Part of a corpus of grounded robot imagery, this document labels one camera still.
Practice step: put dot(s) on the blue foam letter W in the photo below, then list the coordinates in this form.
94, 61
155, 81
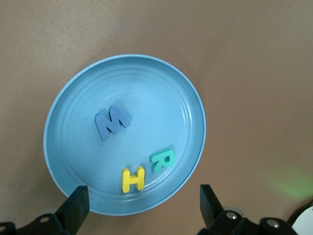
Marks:
111, 122

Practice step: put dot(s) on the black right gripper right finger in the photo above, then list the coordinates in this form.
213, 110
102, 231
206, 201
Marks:
212, 210

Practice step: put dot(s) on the yellow foam letter H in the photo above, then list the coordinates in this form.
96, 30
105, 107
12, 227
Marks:
133, 181

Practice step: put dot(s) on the brown table cover sheet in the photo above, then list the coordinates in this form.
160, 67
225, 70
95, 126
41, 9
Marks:
244, 73

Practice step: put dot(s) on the blue plate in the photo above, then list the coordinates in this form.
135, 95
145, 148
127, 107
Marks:
146, 102

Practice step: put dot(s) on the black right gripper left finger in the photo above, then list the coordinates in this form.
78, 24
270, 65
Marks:
73, 210

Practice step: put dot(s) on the teal foam letter R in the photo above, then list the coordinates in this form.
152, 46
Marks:
159, 162

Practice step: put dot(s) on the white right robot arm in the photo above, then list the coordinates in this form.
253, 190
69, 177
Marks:
304, 222

